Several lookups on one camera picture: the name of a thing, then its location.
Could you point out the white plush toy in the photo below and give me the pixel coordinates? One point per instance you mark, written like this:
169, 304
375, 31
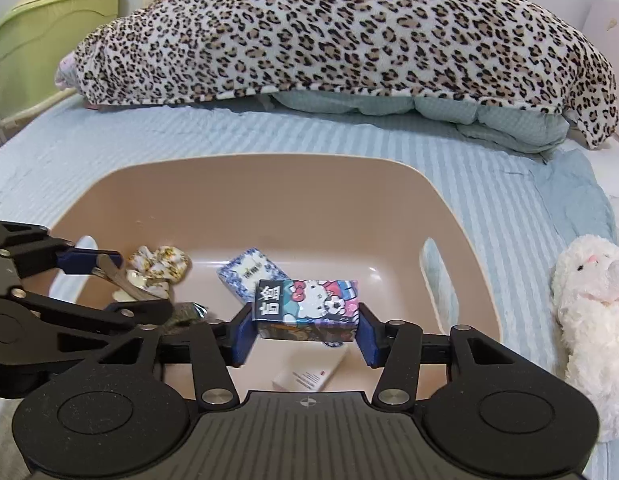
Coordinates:
592, 310

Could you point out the leopard print blanket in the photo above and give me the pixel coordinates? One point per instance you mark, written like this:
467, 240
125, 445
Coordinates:
339, 30

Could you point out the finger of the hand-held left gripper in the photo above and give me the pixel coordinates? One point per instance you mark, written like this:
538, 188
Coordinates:
81, 261
139, 312

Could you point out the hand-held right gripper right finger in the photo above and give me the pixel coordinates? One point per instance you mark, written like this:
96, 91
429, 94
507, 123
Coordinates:
369, 340

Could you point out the plain light blue cloth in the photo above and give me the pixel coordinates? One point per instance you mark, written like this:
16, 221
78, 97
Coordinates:
574, 195

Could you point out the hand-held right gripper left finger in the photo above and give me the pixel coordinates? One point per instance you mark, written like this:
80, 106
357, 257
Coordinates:
243, 337

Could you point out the beige bed rail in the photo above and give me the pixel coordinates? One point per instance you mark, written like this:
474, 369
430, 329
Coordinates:
34, 107

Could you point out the blue striped bed sheet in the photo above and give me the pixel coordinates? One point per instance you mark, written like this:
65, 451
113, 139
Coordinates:
289, 130

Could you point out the beige plastic basin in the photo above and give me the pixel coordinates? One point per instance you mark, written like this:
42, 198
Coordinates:
289, 210

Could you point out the cartoon cat printed box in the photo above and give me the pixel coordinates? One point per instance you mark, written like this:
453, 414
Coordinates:
304, 310

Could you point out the dark green packet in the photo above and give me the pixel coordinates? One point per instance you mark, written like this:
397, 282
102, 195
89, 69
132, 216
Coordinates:
185, 312

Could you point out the yellow white floral cloth item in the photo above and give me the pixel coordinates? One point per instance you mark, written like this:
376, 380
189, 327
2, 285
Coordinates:
164, 260

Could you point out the white flat box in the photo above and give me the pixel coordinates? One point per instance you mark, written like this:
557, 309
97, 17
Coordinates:
309, 372

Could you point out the green headboard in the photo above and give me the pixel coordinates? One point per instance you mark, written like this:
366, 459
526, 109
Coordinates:
44, 30

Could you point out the blue white patterned packet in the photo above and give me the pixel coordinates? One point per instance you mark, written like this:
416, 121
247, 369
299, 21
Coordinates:
249, 270

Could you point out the pale green quilt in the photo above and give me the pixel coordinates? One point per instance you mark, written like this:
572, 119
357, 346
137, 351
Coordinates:
439, 117

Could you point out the silver metal clip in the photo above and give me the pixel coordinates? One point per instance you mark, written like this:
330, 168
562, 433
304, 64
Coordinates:
124, 282

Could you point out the pink floral pillow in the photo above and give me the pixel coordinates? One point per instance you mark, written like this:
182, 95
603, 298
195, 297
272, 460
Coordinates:
65, 70

